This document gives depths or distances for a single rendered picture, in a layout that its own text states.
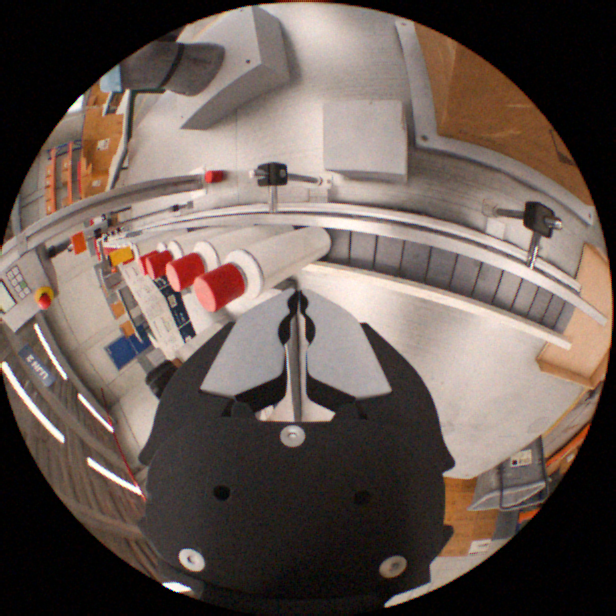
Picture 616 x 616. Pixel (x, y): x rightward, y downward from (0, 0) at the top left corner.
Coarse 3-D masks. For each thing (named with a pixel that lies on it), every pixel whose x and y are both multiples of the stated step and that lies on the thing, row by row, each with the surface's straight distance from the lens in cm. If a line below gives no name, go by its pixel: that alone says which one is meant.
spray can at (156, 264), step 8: (232, 224) 36; (240, 224) 37; (248, 224) 37; (200, 232) 33; (208, 232) 32; (216, 232) 33; (224, 232) 33; (176, 240) 30; (184, 240) 30; (192, 240) 30; (200, 240) 31; (168, 248) 31; (176, 248) 29; (184, 248) 29; (192, 248) 30; (152, 256) 29; (160, 256) 29; (168, 256) 29; (176, 256) 29; (152, 264) 28; (160, 264) 29; (152, 272) 29; (160, 272) 29
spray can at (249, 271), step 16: (272, 240) 21; (288, 240) 22; (304, 240) 24; (320, 240) 27; (240, 256) 18; (256, 256) 18; (272, 256) 19; (288, 256) 21; (304, 256) 23; (320, 256) 28; (208, 272) 17; (224, 272) 17; (240, 272) 17; (256, 272) 17; (272, 272) 19; (288, 272) 21; (208, 288) 16; (224, 288) 16; (240, 288) 17; (256, 288) 18; (208, 304) 17; (224, 304) 17
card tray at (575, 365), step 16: (592, 256) 52; (592, 272) 52; (608, 272) 58; (592, 288) 54; (608, 288) 60; (592, 304) 56; (608, 304) 62; (576, 320) 54; (592, 320) 59; (608, 320) 66; (576, 336) 57; (592, 336) 62; (608, 336) 70; (544, 352) 52; (560, 352) 56; (576, 352) 60; (592, 352) 67; (608, 352) 73; (544, 368) 52; (560, 368) 59; (576, 368) 65; (592, 368) 73; (592, 384) 75
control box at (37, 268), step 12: (24, 252) 54; (36, 252) 54; (12, 264) 55; (24, 264) 55; (36, 264) 55; (48, 264) 61; (0, 276) 57; (24, 276) 57; (36, 276) 57; (48, 276) 58; (12, 288) 59; (36, 288) 59; (48, 288) 59; (24, 300) 61; (36, 300) 61; (0, 312) 63; (12, 312) 63; (24, 312) 63; (36, 312) 64; (12, 324) 66
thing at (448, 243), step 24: (240, 216) 29; (264, 216) 26; (288, 216) 24; (312, 216) 22; (336, 216) 22; (432, 240) 20; (456, 240) 20; (504, 264) 22; (552, 288) 27; (600, 312) 38
